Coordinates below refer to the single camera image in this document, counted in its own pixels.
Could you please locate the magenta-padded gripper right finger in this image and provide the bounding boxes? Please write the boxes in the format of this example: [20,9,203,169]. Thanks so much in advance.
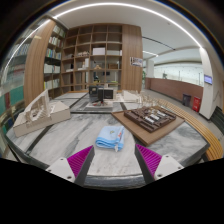
[134,143,185,185]

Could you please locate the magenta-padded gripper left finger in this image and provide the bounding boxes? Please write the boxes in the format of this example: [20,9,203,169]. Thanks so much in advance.
[45,145,96,187]

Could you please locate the light blue printed towel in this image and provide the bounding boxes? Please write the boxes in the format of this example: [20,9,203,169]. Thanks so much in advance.
[95,125,126,153]

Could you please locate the brown architectural model on board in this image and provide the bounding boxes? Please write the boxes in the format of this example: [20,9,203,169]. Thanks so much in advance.
[110,104,186,147]

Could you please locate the curved wooden slatted bench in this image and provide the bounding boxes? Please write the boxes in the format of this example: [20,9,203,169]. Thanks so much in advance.
[156,98,224,162]

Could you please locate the small white architectural model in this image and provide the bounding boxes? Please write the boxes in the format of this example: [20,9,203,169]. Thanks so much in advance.
[122,89,139,103]

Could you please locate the black architectural model on base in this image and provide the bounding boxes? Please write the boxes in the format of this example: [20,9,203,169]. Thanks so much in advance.
[84,85,115,111]

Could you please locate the dark bin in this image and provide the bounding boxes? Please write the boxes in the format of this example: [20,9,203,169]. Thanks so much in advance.
[182,93,192,108]

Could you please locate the red bin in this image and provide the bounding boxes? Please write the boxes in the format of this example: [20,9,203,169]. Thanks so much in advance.
[192,96,202,113]

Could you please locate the dark shelf unit with books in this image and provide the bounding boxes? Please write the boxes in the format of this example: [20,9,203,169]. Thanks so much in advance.
[43,23,66,99]

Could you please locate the wooden grid shelf unit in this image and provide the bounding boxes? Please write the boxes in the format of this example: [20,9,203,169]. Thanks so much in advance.
[60,23,124,94]

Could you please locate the wall poster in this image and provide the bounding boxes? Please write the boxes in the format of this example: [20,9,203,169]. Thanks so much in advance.
[129,56,144,68]

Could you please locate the wall screen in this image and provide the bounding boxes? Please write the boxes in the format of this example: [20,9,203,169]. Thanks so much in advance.
[203,74,213,85]

